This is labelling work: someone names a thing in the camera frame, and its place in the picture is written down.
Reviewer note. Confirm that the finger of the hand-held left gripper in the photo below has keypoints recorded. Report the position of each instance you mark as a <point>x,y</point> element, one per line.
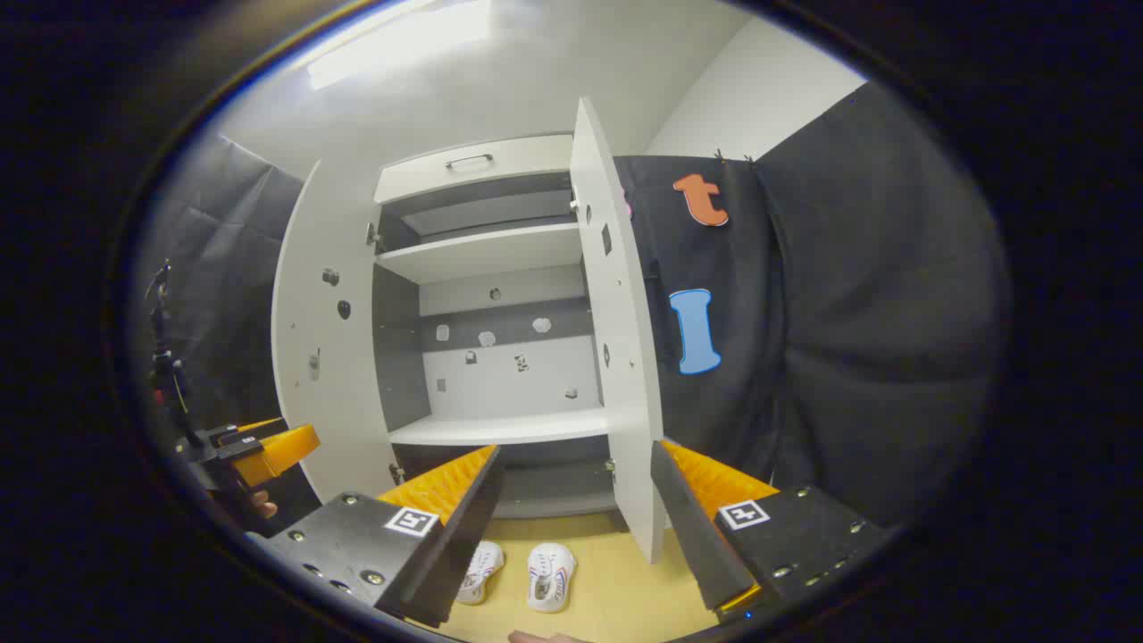
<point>277,454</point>
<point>259,425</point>

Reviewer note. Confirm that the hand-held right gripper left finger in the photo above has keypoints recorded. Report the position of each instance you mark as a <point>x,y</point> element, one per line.
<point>464,536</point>

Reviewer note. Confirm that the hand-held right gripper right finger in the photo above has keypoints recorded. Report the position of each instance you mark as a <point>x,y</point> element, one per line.
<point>692,527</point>

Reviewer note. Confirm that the white shoe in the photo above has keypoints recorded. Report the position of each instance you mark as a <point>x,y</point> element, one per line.
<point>484,567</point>
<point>551,576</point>

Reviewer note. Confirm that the white cabinet door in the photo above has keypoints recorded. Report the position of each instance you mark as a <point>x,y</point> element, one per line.
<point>616,313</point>
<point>312,268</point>

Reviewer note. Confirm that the white shoe cabinet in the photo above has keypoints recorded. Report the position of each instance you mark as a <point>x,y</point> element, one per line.
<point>487,253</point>

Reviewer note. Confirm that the white cabinet drawer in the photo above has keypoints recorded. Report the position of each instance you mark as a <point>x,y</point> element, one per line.
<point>527,170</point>

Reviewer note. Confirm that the black backdrop cloth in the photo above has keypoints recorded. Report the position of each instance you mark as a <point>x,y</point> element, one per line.
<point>848,313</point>

